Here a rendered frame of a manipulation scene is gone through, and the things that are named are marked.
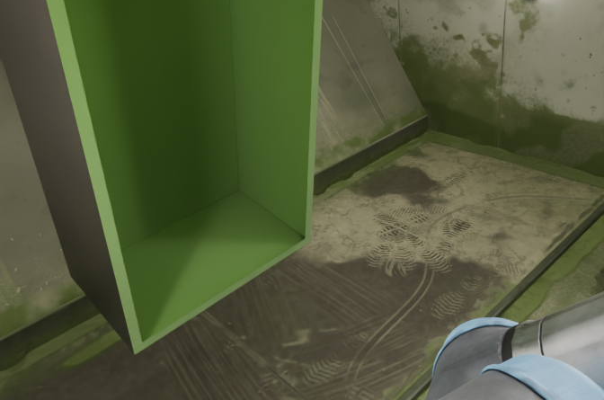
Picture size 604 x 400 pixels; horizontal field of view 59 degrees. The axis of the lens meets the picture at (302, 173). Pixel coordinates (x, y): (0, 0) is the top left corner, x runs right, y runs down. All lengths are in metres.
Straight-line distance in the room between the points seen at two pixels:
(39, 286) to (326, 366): 1.08
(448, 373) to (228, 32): 1.27
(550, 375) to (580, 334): 0.10
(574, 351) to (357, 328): 1.58
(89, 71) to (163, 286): 0.60
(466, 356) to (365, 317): 1.54
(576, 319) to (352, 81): 2.68
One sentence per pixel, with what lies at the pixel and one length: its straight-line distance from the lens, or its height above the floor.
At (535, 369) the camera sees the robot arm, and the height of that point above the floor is 1.17.
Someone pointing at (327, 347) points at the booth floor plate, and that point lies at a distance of 1.90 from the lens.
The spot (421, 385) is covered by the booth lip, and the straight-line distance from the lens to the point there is 1.78.
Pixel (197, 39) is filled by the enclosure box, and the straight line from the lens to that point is 1.51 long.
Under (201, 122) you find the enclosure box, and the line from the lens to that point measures 1.62.
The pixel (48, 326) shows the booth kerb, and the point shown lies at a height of 0.12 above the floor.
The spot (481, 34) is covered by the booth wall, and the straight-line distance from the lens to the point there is 2.95.
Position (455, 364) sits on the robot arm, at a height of 1.05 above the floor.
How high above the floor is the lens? 1.39
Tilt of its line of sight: 27 degrees down
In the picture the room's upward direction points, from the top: 7 degrees counter-clockwise
